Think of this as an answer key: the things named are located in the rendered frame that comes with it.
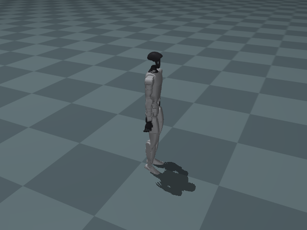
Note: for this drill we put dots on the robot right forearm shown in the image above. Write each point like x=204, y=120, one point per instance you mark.
x=148, y=106

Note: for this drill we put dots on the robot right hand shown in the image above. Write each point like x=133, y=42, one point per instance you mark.
x=148, y=126

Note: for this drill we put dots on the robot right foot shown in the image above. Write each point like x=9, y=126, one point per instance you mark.
x=152, y=169

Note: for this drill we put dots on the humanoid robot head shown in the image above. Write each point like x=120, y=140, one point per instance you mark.
x=155, y=57

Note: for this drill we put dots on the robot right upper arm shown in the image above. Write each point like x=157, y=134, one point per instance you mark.
x=149, y=81

